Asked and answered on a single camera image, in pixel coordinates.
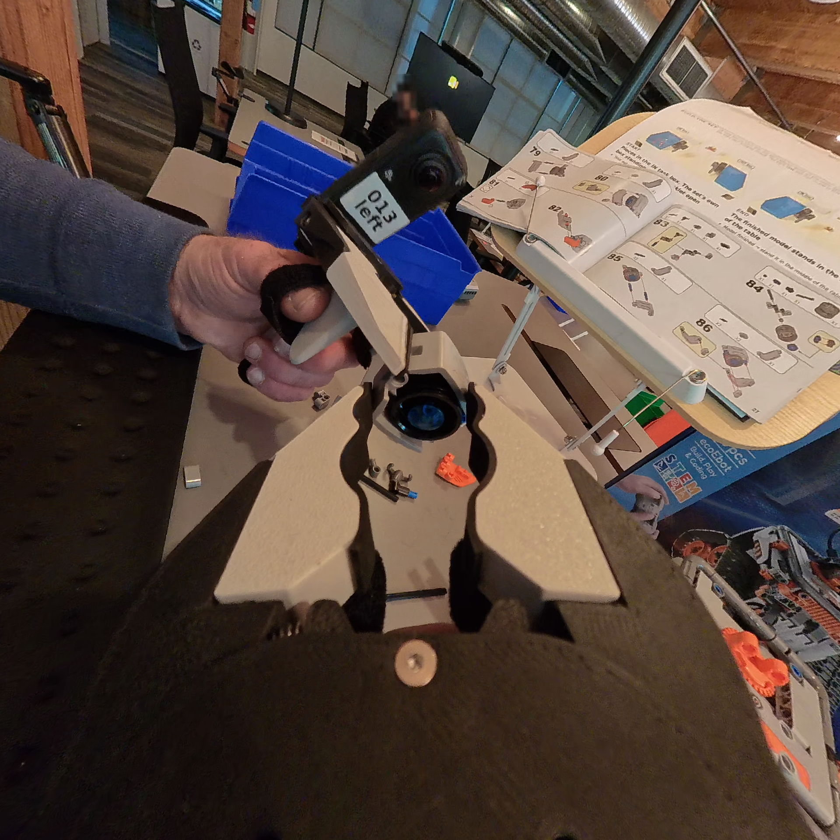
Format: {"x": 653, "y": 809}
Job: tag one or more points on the black monitor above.
{"x": 433, "y": 65}

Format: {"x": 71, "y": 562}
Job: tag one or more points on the open instruction booklet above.
{"x": 722, "y": 282}

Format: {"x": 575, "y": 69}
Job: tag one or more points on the printed task sheet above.
{"x": 754, "y": 164}

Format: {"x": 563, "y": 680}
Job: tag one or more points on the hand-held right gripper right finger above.
{"x": 538, "y": 525}

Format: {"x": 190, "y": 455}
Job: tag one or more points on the grey orange tracked toy robot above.
{"x": 797, "y": 715}

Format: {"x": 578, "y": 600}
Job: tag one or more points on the white book stand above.
{"x": 590, "y": 305}

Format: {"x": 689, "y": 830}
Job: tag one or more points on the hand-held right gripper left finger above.
{"x": 295, "y": 525}

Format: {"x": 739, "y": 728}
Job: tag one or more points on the wooden pillar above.
{"x": 46, "y": 33}

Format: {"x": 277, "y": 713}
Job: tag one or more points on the small white block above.
{"x": 192, "y": 476}

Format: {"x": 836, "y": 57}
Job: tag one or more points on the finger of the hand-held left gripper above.
{"x": 367, "y": 308}

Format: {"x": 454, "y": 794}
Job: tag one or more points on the person's left hand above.
{"x": 216, "y": 289}

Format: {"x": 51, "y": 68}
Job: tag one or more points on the blue plastic bin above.
{"x": 433, "y": 256}

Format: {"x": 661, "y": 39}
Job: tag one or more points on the green plastic bin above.
{"x": 649, "y": 407}

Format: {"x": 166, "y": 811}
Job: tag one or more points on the black chair armrest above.
{"x": 26, "y": 75}

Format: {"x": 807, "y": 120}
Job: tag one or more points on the person's left forearm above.
{"x": 79, "y": 229}

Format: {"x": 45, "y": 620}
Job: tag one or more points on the blue robot kit box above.
{"x": 722, "y": 459}

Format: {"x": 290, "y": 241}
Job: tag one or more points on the grey double connector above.
{"x": 320, "y": 400}

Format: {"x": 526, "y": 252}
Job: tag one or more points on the orange wedge brick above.
{"x": 453, "y": 469}

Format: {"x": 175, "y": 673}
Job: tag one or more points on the black office chair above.
{"x": 180, "y": 79}

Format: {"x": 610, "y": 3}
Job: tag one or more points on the black pole stand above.
{"x": 298, "y": 52}

